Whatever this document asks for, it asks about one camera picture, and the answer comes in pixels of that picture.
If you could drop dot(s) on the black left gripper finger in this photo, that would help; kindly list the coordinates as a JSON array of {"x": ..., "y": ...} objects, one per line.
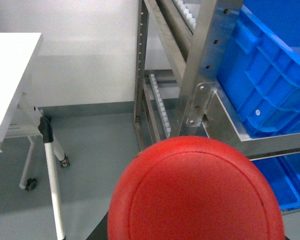
[{"x": 101, "y": 230}]

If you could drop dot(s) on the red mushroom push button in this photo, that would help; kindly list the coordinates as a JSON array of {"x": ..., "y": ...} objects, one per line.
[{"x": 193, "y": 188}]

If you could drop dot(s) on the white folding table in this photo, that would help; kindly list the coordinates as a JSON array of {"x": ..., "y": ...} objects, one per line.
[{"x": 19, "y": 118}]

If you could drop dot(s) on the lower blue plastic crate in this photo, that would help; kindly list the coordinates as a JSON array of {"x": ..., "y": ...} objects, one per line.
[{"x": 283, "y": 175}]

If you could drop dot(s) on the large blue plastic crate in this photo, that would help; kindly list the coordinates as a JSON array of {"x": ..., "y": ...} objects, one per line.
[{"x": 260, "y": 71}]

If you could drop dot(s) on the steel roller rack frame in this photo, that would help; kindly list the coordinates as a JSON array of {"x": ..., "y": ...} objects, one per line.
[{"x": 181, "y": 45}]

